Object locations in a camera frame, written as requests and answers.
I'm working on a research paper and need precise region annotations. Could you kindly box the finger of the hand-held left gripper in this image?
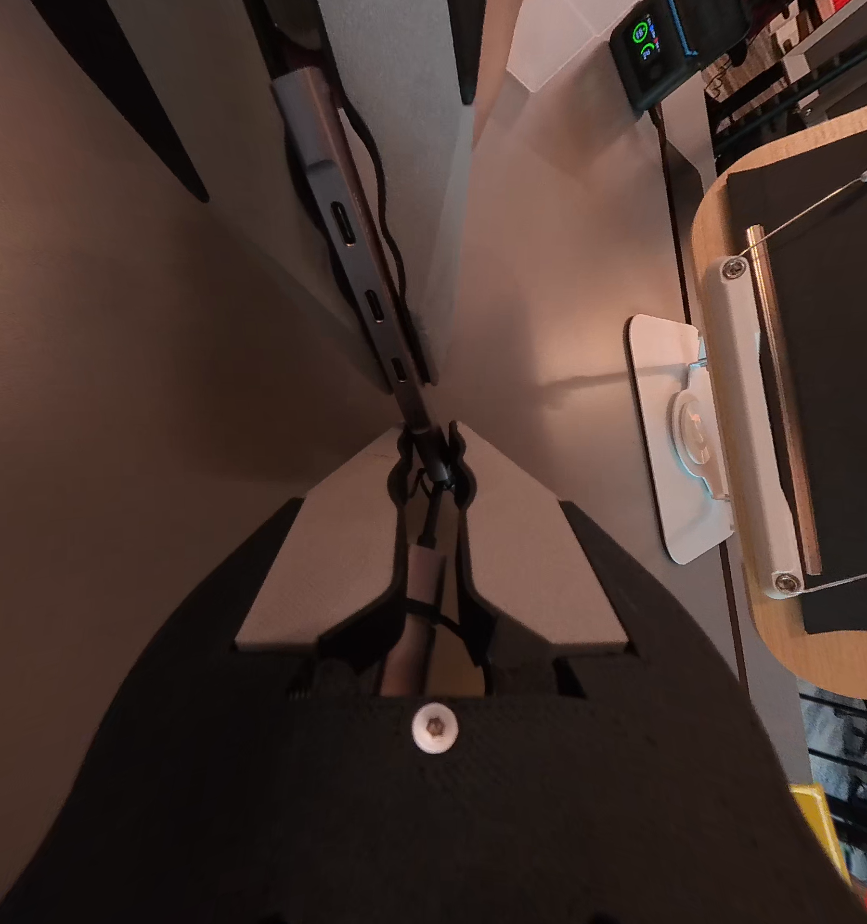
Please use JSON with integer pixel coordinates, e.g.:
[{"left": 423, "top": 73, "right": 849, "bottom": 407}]
[
  {"left": 32, "top": 0, "right": 392, "bottom": 396},
  {"left": 318, "top": 0, "right": 487, "bottom": 385}
]

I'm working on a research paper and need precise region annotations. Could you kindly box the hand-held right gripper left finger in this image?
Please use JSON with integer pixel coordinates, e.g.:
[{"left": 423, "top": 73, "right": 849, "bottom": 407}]
[{"left": 233, "top": 426, "right": 409, "bottom": 661}]

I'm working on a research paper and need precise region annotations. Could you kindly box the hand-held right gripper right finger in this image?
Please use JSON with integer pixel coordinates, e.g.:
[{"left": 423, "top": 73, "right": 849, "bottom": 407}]
[{"left": 450, "top": 420, "right": 631, "bottom": 654}]

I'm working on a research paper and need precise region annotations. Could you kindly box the black usb-c cable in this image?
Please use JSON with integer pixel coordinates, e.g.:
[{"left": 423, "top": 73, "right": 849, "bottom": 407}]
[{"left": 379, "top": 424, "right": 491, "bottom": 700}]

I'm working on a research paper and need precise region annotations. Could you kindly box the dark grey usb hub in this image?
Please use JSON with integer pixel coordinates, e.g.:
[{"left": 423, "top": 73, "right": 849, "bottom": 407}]
[{"left": 269, "top": 67, "right": 438, "bottom": 437}]

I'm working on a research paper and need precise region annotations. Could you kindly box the clear plastic storage box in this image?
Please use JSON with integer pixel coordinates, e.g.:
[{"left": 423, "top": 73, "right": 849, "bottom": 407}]
[{"left": 505, "top": 0, "right": 645, "bottom": 92}]

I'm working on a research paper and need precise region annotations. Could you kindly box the black power station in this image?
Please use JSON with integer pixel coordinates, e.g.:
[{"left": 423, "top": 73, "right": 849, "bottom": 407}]
[{"left": 608, "top": 0, "right": 751, "bottom": 114}]

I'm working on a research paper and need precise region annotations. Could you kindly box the metal rod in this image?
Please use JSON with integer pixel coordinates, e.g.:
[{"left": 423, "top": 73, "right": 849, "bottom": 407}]
[{"left": 746, "top": 225, "right": 823, "bottom": 576}]

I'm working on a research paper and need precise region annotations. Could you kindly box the round-cornered wooden board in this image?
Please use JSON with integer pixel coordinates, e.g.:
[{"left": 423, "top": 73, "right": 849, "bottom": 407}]
[{"left": 689, "top": 97, "right": 867, "bottom": 703}]

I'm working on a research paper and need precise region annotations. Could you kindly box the black mat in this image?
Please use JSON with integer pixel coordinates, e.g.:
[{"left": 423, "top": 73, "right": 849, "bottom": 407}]
[{"left": 725, "top": 141, "right": 867, "bottom": 638}]

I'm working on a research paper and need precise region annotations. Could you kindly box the yellow box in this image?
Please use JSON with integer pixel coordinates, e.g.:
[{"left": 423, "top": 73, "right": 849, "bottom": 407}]
[{"left": 789, "top": 783, "right": 854, "bottom": 887}]

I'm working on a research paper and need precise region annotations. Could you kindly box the cluttered metal shelf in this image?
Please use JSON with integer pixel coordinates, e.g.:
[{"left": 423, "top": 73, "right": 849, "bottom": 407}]
[{"left": 704, "top": 0, "right": 867, "bottom": 156}]

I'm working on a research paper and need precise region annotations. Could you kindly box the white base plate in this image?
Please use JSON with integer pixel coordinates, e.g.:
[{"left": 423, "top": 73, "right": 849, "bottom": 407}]
[{"left": 624, "top": 314, "right": 739, "bottom": 565}]

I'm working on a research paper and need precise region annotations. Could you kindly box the white bracket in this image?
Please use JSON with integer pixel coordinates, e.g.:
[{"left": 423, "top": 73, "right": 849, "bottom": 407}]
[{"left": 702, "top": 256, "right": 826, "bottom": 602}]

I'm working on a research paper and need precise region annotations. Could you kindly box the thin white wire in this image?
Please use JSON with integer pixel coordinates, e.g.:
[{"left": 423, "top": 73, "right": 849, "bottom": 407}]
[
  {"left": 794, "top": 565, "right": 867, "bottom": 596},
  {"left": 740, "top": 155, "right": 867, "bottom": 259}
]

